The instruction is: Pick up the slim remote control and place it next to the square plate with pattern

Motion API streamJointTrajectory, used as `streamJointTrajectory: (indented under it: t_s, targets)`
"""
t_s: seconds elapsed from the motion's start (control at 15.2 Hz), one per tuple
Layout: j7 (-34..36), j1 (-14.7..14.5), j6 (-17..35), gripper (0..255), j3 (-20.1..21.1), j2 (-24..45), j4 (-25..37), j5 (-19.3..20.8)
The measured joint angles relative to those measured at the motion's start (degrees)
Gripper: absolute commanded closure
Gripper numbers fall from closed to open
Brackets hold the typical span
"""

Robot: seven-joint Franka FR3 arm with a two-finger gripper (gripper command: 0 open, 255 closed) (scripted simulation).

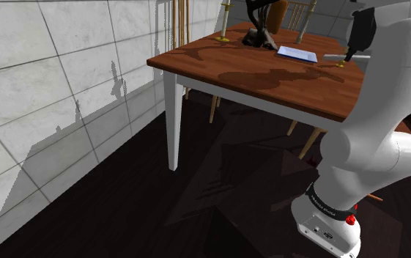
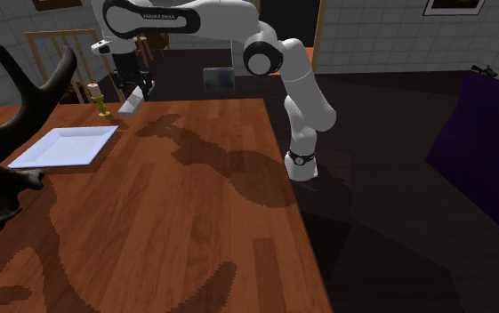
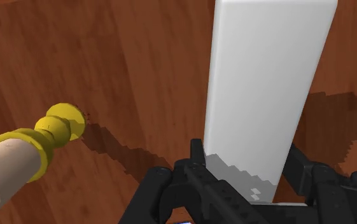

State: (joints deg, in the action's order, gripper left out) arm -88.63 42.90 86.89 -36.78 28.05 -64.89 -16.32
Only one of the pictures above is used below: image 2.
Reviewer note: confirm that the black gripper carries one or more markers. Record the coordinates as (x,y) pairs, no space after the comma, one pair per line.
(127,69)

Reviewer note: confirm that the wooden table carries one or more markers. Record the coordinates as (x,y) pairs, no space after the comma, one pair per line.
(166,208)

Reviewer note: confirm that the wooden slatted chair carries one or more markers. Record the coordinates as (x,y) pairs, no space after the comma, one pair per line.
(49,47)

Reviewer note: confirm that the candle on yellow candlestick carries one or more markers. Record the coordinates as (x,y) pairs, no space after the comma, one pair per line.
(98,100)

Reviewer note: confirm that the dark robot stand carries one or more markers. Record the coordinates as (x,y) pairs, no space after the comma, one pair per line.
(325,195)

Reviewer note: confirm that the grey rectangular block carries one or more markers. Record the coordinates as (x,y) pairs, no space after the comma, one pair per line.
(131,105)

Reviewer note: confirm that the white framed wall picture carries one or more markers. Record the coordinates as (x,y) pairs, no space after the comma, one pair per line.
(453,6)

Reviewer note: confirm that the grey box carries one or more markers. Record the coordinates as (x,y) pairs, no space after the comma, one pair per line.
(218,79)

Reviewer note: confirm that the wooden stool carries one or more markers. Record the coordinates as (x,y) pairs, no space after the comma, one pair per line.
(156,42)

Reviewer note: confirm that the black antler sculpture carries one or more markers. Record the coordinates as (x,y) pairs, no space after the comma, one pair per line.
(2,130)

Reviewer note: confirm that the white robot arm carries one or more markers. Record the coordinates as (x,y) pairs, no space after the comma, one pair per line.
(227,19)

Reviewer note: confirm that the brown framed wall picture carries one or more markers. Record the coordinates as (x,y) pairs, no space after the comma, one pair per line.
(56,3)

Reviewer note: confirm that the white square plate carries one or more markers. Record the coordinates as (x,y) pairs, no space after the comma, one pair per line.
(65,147)

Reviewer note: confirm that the purple sofa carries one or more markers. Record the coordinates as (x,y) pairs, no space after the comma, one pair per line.
(483,151)

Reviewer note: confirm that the small black object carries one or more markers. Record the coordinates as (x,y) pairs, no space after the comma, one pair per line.
(483,70)

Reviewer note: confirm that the dark doorway with wooden frame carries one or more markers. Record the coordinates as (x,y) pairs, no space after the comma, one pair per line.
(292,21)

